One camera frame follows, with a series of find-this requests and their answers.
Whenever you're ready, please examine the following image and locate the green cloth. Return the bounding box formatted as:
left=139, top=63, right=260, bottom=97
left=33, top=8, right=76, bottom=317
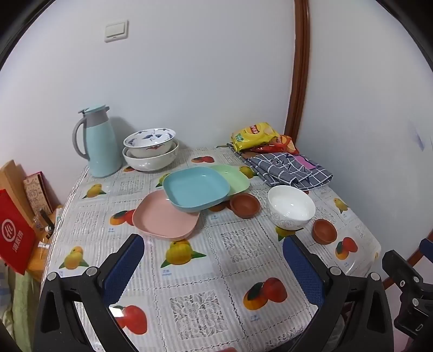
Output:
left=7, top=271, right=43, bottom=352

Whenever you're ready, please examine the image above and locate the wooden side cabinet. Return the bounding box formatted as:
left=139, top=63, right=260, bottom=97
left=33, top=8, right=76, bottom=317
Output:
left=26, top=205, right=65, bottom=282

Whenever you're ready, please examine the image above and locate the brown wooden door frame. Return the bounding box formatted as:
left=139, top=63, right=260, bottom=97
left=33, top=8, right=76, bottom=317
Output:
left=284, top=0, right=311, bottom=149

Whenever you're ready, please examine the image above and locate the pink square plate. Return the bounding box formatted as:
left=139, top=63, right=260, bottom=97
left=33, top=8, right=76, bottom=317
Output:
left=132, top=190, right=201, bottom=242

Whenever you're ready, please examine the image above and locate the grey checked cloth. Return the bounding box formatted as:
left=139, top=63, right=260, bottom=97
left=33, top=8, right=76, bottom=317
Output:
left=227, top=144, right=334, bottom=192

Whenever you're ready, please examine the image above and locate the red box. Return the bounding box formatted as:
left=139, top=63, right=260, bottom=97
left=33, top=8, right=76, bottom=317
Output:
left=0, top=189, right=37, bottom=275

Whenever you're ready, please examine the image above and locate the large white ceramic bowl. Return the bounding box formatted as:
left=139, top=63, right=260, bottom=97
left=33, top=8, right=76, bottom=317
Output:
left=122, top=140, right=179, bottom=172

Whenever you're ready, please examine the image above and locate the brown wooden skirting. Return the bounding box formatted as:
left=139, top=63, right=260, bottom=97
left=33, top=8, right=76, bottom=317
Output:
left=407, top=233, right=433, bottom=269

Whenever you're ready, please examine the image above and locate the blue patterned ceramic bowl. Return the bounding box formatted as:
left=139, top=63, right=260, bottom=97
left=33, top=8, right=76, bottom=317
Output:
left=123, top=128, right=177, bottom=159

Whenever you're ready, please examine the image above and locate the fruit printed tablecloth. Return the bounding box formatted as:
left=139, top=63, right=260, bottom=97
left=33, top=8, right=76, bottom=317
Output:
left=41, top=145, right=382, bottom=352

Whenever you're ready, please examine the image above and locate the white patterned-base bowl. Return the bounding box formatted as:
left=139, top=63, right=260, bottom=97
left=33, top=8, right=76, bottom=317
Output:
left=268, top=185, right=316, bottom=231

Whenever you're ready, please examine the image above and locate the small dark object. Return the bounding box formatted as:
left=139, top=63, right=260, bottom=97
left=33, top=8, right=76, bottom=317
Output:
left=32, top=209, right=56, bottom=239

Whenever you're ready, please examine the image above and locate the white light switch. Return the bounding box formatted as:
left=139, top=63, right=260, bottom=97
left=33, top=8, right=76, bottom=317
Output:
left=104, top=20, right=129, bottom=43

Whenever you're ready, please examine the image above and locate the yellow snack bag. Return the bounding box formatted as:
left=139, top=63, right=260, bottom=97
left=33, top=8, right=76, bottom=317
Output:
left=231, top=122, right=281, bottom=152

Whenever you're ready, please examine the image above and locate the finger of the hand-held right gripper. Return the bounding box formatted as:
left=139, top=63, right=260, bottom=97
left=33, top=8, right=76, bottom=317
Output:
left=382, top=250, right=427, bottom=300
left=419, top=238, right=433, bottom=271

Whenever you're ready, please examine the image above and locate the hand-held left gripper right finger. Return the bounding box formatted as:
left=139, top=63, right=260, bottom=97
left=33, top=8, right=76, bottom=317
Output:
left=282, top=234, right=395, bottom=352

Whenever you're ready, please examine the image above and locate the green square plate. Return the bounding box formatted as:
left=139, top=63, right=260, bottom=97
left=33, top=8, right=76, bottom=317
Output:
left=208, top=164, right=251, bottom=198

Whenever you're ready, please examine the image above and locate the small brown bowl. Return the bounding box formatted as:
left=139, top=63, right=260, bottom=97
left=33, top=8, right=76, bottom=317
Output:
left=230, top=194, right=260, bottom=219
left=312, top=219, right=338, bottom=245

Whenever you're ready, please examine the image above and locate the patterned brown box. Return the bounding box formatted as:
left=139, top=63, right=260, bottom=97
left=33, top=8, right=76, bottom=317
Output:
left=23, top=172, right=55, bottom=217

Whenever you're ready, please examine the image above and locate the plain cardboard box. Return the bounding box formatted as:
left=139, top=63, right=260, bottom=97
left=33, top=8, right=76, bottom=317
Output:
left=0, top=160, right=34, bottom=220

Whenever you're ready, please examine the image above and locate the blue square plate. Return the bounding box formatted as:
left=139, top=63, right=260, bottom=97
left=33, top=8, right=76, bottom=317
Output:
left=162, top=167, right=231, bottom=213

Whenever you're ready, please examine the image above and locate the orange snack bag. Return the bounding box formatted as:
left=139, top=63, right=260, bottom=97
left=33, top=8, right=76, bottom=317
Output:
left=250, top=135, right=300, bottom=154

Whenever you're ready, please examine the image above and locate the light blue thermos jug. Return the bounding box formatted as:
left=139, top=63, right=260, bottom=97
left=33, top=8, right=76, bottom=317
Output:
left=74, top=105, right=122, bottom=178

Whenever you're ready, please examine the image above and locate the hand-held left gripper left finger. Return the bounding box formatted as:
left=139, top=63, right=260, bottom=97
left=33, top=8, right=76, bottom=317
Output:
left=34, top=233, right=145, bottom=352

